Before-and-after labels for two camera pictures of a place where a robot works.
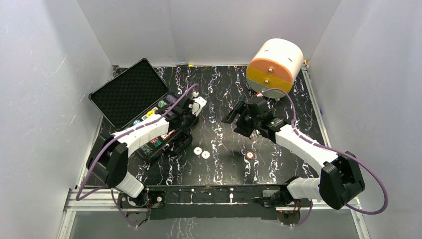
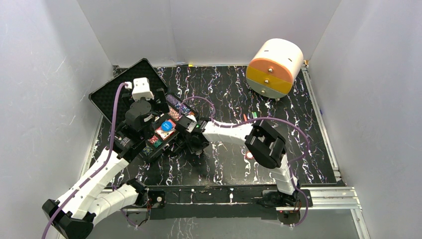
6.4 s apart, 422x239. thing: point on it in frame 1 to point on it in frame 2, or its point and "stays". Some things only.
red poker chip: x=250 y=155 stays
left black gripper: x=184 y=126 to x=159 y=100
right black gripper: x=241 y=128 to x=193 y=148
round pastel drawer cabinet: x=274 y=63 stays
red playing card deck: x=164 y=136 stays
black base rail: x=210 y=202 stays
